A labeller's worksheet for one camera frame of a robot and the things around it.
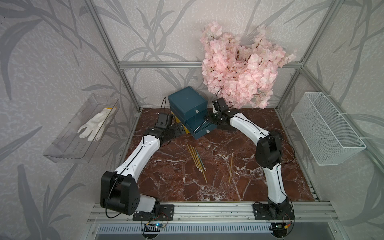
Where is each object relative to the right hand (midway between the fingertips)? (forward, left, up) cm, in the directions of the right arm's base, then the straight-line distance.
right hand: (206, 117), depth 95 cm
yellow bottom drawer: (-3, +13, -11) cm, 17 cm away
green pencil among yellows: (-23, +4, -14) cm, 27 cm away
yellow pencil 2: (-22, +7, -14) cm, 27 cm away
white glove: (-22, +49, +21) cm, 58 cm away
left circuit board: (-56, +26, -17) cm, 64 cm away
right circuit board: (-57, -35, -21) cm, 70 cm away
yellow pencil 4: (-27, -15, -15) cm, 35 cm away
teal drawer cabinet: (+2, +8, +6) cm, 11 cm away
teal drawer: (-3, +4, -4) cm, 7 cm away
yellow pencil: (-20, +9, -14) cm, 26 cm away
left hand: (-13, +16, +3) cm, 21 cm away
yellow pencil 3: (-29, +3, -14) cm, 33 cm away
